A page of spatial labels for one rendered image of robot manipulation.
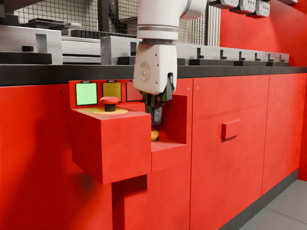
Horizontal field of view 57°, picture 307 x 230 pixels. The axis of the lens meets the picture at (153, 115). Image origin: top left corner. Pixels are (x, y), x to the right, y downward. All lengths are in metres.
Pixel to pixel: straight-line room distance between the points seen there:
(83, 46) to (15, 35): 0.44
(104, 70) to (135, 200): 0.36
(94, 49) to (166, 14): 0.70
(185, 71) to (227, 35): 1.65
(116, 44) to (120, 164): 0.54
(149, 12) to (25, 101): 0.34
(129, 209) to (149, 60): 0.32
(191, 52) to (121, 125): 0.83
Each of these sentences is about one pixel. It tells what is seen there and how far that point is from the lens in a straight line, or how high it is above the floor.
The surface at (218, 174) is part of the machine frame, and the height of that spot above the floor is 0.38.
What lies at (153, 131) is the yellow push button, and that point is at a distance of 0.64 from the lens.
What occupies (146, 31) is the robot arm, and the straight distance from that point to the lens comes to 0.57.
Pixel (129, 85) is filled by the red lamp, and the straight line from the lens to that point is 0.69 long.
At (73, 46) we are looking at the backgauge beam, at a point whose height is 0.95.
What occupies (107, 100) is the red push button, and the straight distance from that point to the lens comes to 0.56.
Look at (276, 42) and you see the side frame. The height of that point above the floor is 1.06.
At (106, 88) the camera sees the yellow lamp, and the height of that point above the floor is 0.82.
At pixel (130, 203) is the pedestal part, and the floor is 0.58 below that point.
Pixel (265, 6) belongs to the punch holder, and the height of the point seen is 1.23.
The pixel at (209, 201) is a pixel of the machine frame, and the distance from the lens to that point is 1.36.
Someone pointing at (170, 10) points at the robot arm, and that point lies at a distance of 0.57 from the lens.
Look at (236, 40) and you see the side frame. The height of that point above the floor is 1.10.
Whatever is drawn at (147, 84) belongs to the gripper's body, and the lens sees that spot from 0.58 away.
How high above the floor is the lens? 0.87
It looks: 9 degrees down
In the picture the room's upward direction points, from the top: straight up
